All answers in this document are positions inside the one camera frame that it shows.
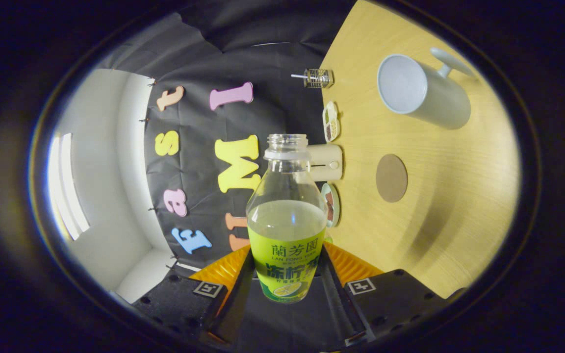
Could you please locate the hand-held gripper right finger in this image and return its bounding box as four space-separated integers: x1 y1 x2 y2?
319 240 452 347

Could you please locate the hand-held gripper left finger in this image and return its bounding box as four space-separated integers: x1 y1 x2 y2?
133 244 256 345

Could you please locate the green label juice bottle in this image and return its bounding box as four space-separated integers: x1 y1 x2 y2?
246 133 329 303

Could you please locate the round brown coaster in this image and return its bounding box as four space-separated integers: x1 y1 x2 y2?
376 154 409 203

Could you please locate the white cup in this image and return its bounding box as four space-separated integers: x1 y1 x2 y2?
377 47 477 130

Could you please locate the pale green plate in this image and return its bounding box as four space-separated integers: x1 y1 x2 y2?
321 183 341 228

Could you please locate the white toaster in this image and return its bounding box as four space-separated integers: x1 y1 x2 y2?
307 144 343 182

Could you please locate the wooden table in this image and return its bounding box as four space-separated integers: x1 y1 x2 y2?
321 0 521 300

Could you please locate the black backdrop cloth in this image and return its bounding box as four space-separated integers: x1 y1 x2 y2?
99 0 361 351

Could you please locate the white divided dish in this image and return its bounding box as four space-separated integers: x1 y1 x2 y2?
322 101 341 143

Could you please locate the ceiling light panel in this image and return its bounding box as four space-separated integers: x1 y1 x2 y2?
47 132 91 241

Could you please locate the wire mesh holder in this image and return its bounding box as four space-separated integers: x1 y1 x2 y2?
304 69 334 89

